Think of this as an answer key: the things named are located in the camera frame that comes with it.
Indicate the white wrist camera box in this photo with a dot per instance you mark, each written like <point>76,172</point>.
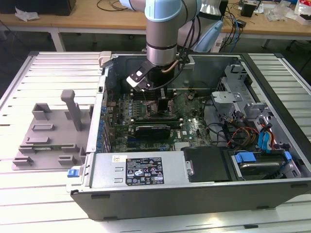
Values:
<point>137,77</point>

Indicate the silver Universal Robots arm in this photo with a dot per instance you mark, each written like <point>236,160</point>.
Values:
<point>161,36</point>

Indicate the silver metal drive cage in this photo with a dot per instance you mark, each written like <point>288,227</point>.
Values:
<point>227,99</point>

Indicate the black graphics card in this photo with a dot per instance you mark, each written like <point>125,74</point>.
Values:
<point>151,132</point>

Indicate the hard disk in blue carrier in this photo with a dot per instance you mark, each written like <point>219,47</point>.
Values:
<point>245,159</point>

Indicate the open black PC case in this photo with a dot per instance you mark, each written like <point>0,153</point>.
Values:
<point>170,204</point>

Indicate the wooden desk white frame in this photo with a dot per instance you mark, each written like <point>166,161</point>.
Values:
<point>73,20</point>

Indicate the green motherboard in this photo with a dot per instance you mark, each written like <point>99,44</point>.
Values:
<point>192,126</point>

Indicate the grey case latch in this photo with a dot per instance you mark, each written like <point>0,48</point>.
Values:
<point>105,59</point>

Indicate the grey plastic parts rack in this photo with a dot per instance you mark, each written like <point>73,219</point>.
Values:
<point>60,136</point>

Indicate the CPU socket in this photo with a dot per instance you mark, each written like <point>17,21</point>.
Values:
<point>151,109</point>

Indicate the black plastic shroud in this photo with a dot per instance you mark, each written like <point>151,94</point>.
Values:
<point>206,165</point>

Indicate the small black box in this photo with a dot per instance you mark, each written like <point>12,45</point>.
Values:
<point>249,9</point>

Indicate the large black box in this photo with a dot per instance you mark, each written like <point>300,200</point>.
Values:
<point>36,6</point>

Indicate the blue case latch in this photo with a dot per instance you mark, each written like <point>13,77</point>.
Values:
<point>73,172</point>

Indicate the black RAM slot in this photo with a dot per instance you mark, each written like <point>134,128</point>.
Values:
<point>137,97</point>
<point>170,92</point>
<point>155,125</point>
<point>155,119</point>

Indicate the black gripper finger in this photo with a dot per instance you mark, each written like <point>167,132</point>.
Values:
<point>162,105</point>

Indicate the white red plastic bag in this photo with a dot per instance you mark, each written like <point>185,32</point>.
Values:
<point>303,9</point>

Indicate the white crumpled paper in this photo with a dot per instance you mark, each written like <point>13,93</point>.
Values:
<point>25,13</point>

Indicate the silver power supply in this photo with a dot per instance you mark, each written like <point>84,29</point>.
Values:
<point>107,170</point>

